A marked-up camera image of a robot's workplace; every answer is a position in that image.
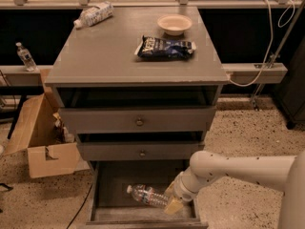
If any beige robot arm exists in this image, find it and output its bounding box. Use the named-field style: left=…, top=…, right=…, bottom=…
left=164, top=151, right=305, bottom=229

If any grey wooden drawer cabinet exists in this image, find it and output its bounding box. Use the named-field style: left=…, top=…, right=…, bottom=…
left=44, top=5, right=231, bottom=229

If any open cardboard box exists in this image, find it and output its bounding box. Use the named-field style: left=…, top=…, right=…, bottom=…
left=4, top=70, right=90, bottom=178

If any white ceramic bowl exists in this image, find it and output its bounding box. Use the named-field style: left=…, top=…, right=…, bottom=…
left=157, top=14, right=193, bottom=36

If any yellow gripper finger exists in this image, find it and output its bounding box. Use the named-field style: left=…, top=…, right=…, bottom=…
left=164, top=182, right=174, bottom=197
left=164, top=197, right=183, bottom=215

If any white cable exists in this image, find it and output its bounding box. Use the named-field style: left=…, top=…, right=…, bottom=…
left=227, top=0, right=296, bottom=88

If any grey middle drawer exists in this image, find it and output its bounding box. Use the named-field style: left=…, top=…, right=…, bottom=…
left=77, top=132, right=204, bottom=161

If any clear plastic water bottle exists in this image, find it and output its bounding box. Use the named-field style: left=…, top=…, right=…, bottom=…
left=127, top=184, right=169, bottom=208

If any grey open bottom drawer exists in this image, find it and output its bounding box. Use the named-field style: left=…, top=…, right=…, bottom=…
left=77, top=160, right=208, bottom=229

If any small upright water bottle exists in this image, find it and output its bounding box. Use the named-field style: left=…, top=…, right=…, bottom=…
left=16, top=42, right=36, bottom=72

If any metal tripod stand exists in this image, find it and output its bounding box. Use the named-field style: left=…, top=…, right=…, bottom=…
left=251, top=0, right=305, bottom=111

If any black floor cable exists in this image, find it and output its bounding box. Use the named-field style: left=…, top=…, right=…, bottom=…
left=65, top=181, right=94, bottom=229

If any blue chip bag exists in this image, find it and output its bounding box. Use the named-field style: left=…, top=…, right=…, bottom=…
left=134, top=36, right=196, bottom=59

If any grey top drawer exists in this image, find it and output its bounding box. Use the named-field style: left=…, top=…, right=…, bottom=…
left=59, top=107, right=215, bottom=134

